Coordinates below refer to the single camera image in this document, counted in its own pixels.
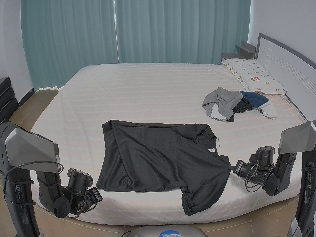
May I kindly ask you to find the black T-shirt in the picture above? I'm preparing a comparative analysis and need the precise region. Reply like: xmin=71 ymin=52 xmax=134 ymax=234
xmin=96 ymin=119 xmax=232 ymax=216

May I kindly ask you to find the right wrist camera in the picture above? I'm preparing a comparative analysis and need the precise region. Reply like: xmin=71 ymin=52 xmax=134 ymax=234
xmin=235 ymin=159 xmax=245 ymax=175

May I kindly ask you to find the grey bedside table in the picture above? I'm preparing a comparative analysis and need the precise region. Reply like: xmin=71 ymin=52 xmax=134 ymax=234
xmin=221 ymin=40 xmax=256 ymax=61

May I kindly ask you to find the pile of clothes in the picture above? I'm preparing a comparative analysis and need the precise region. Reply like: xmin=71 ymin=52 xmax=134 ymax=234
xmin=202 ymin=87 xmax=277 ymax=123

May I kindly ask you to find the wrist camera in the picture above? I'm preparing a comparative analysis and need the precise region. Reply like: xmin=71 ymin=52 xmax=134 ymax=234
xmin=235 ymin=159 xmax=245 ymax=175
xmin=87 ymin=187 xmax=104 ymax=204

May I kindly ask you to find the black chest of drawers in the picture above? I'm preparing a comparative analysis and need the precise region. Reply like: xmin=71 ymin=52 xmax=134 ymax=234
xmin=0 ymin=77 xmax=20 ymax=119

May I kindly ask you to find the blue-green curtain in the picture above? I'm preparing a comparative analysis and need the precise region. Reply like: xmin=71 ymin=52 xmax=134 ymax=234
xmin=116 ymin=0 xmax=252 ymax=65
xmin=22 ymin=0 xmax=118 ymax=89

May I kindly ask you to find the black cable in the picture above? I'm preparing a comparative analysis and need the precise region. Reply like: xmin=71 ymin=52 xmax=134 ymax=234
xmin=5 ymin=161 xmax=64 ymax=182

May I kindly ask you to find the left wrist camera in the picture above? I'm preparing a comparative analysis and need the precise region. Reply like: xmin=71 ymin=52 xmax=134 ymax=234
xmin=87 ymin=187 xmax=104 ymax=204

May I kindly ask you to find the bed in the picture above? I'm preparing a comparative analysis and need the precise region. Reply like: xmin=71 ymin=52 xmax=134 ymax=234
xmin=27 ymin=33 xmax=316 ymax=229

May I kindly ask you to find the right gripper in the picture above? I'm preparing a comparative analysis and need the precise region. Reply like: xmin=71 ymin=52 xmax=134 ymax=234
xmin=241 ymin=163 xmax=255 ymax=180

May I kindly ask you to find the white printed pillow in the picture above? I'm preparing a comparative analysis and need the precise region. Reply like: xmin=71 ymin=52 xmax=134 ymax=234
xmin=220 ymin=58 xmax=288 ymax=95

